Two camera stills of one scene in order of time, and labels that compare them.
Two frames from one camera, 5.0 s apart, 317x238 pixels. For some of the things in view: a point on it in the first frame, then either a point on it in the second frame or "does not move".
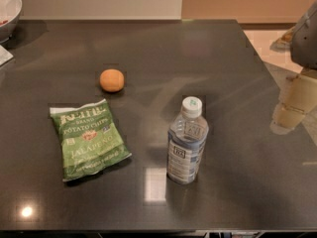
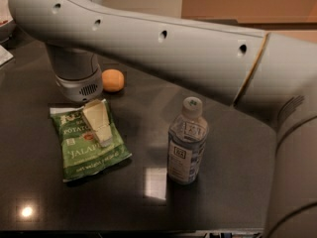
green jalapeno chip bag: (88, 139) does not move
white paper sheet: (5, 55) does not move
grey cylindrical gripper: (305, 44) -> (80, 87)
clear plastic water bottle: (186, 141) does not move
